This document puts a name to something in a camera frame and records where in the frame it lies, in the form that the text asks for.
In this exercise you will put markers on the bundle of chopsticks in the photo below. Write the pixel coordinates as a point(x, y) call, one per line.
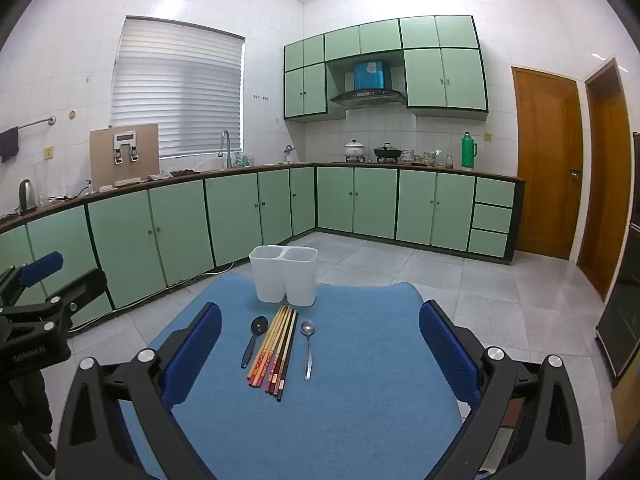
point(272, 350)

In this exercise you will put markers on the clear glass pitcher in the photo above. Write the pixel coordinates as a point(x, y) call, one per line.
point(41, 182)

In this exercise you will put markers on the green kitchen counter cabinets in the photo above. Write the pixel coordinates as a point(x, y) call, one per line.
point(240, 210)

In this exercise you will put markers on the clear glass cups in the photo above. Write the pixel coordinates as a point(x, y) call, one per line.
point(242, 160)

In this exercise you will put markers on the crumpled rag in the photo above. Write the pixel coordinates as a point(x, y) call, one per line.
point(159, 175)

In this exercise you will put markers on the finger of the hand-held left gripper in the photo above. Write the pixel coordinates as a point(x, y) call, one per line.
point(82, 285)
point(42, 265)

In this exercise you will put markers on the metal towel rail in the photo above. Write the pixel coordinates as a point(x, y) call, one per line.
point(37, 122)

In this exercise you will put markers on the black wok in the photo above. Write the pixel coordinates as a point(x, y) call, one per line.
point(386, 152)

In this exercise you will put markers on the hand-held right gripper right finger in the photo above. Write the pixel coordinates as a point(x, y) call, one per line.
point(446, 355)

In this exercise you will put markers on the wooden door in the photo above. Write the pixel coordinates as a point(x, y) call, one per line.
point(545, 160)
point(607, 185)

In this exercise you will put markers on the steel electric kettle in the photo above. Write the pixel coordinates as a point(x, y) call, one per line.
point(27, 195)

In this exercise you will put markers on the glass jar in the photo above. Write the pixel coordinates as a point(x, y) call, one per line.
point(408, 156)
point(430, 159)

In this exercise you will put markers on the white cooking pot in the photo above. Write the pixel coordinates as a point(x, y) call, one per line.
point(356, 150)

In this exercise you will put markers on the steel kitchen faucet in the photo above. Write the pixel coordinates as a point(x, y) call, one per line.
point(226, 147)

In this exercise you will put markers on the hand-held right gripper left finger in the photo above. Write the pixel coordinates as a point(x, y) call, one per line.
point(196, 355)

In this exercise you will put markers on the black spoon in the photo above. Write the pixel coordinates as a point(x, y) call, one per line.
point(259, 325)

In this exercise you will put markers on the wooden board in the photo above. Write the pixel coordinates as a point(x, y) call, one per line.
point(145, 155)

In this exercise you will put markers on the black cabinet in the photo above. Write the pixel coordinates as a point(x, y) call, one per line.
point(625, 310)

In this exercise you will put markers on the small white tap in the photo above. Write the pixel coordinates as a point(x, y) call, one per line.
point(288, 152)

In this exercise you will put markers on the white window blind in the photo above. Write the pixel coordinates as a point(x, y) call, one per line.
point(175, 90)

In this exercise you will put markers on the range hood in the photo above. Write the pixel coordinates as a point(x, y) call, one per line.
point(369, 77)

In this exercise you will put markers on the green wall cabinets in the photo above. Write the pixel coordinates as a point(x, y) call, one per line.
point(445, 75)

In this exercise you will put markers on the person's left forearm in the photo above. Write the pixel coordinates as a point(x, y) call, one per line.
point(27, 425)

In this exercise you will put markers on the green thermos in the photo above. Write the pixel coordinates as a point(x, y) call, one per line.
point(468, 152)

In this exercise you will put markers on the dark towel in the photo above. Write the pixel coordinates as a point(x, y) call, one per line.
point(8, 145)

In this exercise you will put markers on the white two-compartment utensil holder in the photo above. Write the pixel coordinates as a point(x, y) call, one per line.
point(270, 275)

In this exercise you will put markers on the white clip device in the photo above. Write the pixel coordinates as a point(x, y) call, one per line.
point(125, 137)

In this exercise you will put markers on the metal spoon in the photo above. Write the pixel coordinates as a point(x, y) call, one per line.
point(308, 329)

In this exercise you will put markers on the brown box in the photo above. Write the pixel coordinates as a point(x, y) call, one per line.
point(629, 410)

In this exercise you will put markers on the blue table mat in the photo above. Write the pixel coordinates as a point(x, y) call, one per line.
point(360, 360)

